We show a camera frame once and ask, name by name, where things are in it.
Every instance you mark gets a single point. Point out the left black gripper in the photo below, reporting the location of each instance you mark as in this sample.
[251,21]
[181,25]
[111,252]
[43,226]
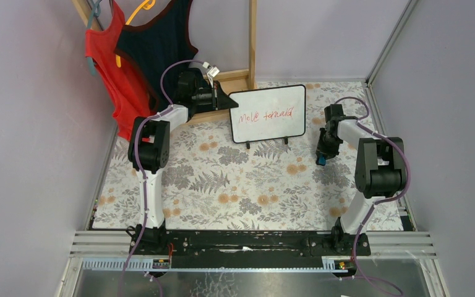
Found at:
[215,97]

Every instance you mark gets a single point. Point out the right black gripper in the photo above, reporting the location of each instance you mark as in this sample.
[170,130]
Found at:
[325,145]

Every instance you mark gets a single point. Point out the white whiteboard black frame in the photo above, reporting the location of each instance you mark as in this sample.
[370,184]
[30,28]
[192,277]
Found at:
[268,113]

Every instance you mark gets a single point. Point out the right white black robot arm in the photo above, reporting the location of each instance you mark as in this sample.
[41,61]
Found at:
[381,170]

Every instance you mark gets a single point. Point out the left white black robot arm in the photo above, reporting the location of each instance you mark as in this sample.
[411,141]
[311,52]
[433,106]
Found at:
[149,145]

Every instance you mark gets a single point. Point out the metal whiteboard stand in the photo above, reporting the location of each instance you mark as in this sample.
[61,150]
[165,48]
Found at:
[276,142]

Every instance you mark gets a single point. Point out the wooden clothes rack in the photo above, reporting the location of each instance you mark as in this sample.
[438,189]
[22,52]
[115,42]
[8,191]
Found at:
[237,80]

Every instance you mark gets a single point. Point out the floral patterned mat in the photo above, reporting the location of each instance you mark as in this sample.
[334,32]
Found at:
[213,183]

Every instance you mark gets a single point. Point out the red tank top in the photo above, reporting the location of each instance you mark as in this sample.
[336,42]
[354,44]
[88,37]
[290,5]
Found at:
[125,86]

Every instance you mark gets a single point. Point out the navy tank top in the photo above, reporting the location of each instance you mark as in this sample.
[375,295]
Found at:
[152,47]

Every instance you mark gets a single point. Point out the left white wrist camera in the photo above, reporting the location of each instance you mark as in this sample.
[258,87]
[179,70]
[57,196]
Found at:
[211,71]

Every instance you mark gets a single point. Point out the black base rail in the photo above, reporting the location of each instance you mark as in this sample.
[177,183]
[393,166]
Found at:
[238,249]

